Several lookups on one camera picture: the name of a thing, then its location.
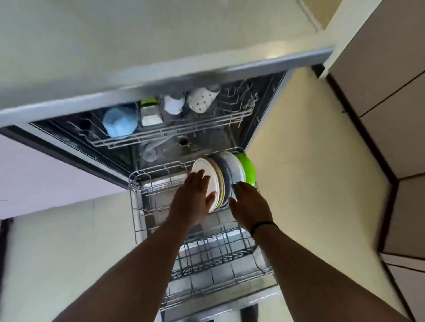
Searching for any person's right hand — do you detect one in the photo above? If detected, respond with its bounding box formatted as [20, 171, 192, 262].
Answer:
[228, 181, 274, 232]

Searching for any person's left hand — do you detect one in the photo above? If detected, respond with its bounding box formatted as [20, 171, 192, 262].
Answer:
[169, 169, 216, 230]

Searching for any brown woven plate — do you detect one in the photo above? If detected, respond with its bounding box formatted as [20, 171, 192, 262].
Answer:
[207, 158, 226, 211]

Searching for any dark speckled plate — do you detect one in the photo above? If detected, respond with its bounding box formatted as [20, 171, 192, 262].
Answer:
[212, 153, 235, 208]

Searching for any green plate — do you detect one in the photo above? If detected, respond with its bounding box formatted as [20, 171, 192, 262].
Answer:
[236, 153, 257, 187]

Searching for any grey white plate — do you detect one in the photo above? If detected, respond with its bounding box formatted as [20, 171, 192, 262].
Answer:
[220, 151, 247, 201]

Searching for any grey cutlery basket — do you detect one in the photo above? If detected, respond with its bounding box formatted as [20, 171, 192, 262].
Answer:
[171, 229, 258, 281]

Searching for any wire dish rack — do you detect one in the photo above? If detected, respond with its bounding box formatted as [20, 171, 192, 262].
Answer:
[128, 147, 276, 311]

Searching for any green square bowl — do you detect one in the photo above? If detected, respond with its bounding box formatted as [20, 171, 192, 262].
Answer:
[139, 97, 164, 127]

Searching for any small white cup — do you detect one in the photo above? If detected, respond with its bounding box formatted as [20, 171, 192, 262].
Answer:
[163, 94, 185, 115]

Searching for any light blue cup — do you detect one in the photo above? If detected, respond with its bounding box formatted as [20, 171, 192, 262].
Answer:
[102, 105, 139, 138]

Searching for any silver dishwasher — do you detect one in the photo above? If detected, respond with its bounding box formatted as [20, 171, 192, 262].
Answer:
[0, 0, 334, 322]

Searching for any person's left forearm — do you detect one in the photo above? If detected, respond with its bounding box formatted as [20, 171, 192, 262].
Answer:
[53, 222, 190, 322]

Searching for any person's right forearm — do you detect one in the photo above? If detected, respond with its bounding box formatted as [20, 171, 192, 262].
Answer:
[254, 225, 412, 322]

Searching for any pink base cabinet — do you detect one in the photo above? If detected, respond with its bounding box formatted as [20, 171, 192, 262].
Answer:
[0, 134, 130, 219]

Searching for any black wristband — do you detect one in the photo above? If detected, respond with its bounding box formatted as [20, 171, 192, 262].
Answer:
[251, 221, 279, 237]

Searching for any shallow grey wire cup rack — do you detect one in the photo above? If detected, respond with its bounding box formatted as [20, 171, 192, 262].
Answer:
[66, 79, 259, 150]

